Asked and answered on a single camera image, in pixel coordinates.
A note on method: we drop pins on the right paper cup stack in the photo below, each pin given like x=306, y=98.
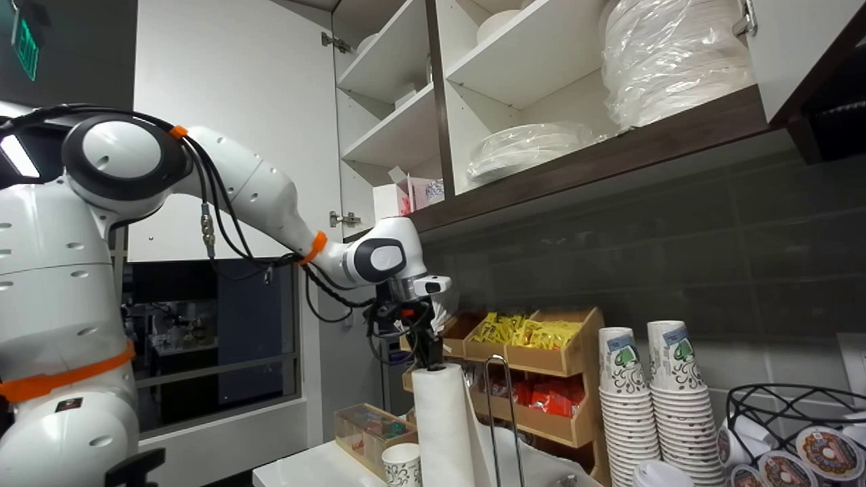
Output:
x=682, y=407

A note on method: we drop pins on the open white wall cabinet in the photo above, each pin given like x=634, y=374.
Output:
x=505, y=98

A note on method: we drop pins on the stack of plates in plastic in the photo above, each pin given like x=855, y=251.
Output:
x=670, y=56

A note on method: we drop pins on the red white box on shelf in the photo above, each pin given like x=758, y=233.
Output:
x=416, y=194

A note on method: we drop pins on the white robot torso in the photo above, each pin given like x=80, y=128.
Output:
x=61, y=319

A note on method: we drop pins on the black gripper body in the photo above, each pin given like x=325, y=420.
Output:
x=412, y=310

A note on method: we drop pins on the small patterned paper cup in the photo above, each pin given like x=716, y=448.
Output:
x=402, y=467

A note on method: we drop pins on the white paper towel roll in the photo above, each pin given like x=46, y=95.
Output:
x=448, y=428

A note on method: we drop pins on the left paper cup stack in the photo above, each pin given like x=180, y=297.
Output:
x=627, y=405

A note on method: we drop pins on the paper cup stack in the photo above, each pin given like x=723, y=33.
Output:
x=682, y=407
x=627, y=405

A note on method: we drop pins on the wooden condiment organizer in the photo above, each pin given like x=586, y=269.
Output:
x=536, y=373

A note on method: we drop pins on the black wire basket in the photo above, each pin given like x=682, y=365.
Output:
x=795, y=438

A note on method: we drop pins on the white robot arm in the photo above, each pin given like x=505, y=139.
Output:
x=128, y=164

